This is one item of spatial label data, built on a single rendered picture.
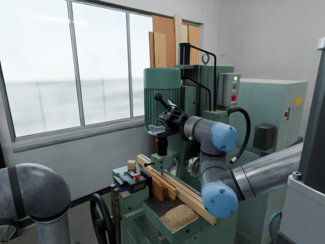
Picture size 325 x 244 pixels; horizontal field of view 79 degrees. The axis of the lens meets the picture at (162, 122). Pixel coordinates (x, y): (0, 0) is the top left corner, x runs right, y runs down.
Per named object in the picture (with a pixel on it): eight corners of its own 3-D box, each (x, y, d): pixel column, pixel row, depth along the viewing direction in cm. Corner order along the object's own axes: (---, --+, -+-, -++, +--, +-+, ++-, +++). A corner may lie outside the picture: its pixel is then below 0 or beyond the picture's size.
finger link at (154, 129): (140, 125, 76) (159, 117, 72) (150, 133, 80) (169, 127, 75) (139, 131, 74) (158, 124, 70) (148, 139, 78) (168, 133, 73)
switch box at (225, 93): (216, 104, 103) (218, 73, 99) (228, 102, 108) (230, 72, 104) (226, 106, 98) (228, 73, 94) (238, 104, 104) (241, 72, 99)
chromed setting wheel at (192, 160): (185, 178, 101) (186, 156, 98) (202, 171, 108) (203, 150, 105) (189, 181, 98) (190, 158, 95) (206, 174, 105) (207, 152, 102)
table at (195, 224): (97, 183, 118) (96, 174, 116) (141, 168, 135) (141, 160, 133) (152, 260, 70) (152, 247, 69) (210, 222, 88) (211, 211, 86)
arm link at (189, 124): (212, 127, 64) (198, 147, 62) (201, 124, 68) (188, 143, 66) (201, 113, 60) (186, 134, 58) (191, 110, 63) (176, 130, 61)
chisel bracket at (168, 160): (150, 169, 105) (150, 154, 103) (171, 162, 113) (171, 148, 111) (158, 175, 99) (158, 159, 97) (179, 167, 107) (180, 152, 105)
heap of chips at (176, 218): (159, 217, 82) (159, 209, 81) (184, 204, 90) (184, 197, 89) (173, 231, 75) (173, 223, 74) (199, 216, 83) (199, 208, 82)
